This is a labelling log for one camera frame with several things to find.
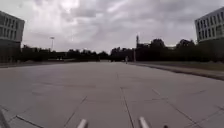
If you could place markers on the row of trees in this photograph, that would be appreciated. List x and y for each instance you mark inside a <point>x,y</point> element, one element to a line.
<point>116,53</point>

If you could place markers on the person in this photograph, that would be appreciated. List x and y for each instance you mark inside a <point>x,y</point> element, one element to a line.
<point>126,59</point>

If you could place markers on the grey paved plaza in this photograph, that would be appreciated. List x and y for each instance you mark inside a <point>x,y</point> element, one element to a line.
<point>110,90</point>

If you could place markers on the tall tower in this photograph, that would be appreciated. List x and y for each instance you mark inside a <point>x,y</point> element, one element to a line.
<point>137,40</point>

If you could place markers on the floodlight mast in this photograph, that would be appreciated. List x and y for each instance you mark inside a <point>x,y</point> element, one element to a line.
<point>52,43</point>

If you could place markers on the robot's own part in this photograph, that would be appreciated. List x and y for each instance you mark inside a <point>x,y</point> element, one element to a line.
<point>143,122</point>
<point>82,123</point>

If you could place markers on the raised grass strip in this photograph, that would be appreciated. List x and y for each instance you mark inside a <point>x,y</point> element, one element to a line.
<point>190,67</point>

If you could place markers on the large curved white building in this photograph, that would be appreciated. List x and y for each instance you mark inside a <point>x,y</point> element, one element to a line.
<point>210,26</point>

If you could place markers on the grey building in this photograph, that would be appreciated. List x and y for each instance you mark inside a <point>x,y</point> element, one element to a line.
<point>10,33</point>

